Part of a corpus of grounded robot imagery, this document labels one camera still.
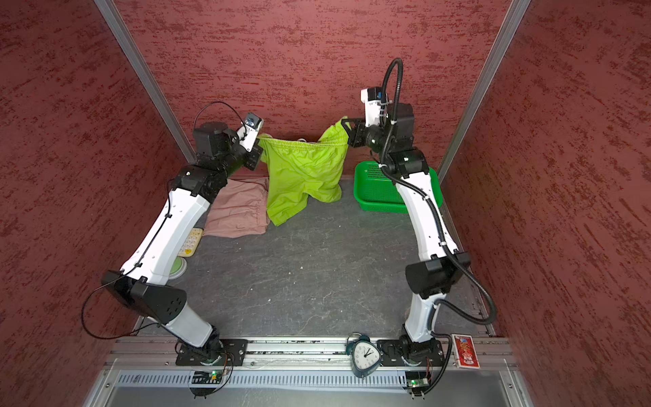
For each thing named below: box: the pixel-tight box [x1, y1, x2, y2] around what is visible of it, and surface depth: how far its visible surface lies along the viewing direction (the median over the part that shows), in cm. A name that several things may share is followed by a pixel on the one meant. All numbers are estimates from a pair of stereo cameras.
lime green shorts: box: [258, 116, 350, 227], surface depth 82 cm
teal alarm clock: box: [344, 331, 384, 380], surface depth 72 cm
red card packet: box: [450, 333, 481, 369], surface depth 75 cm
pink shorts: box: [203, 176, 271, 239], surface depth 103 cm
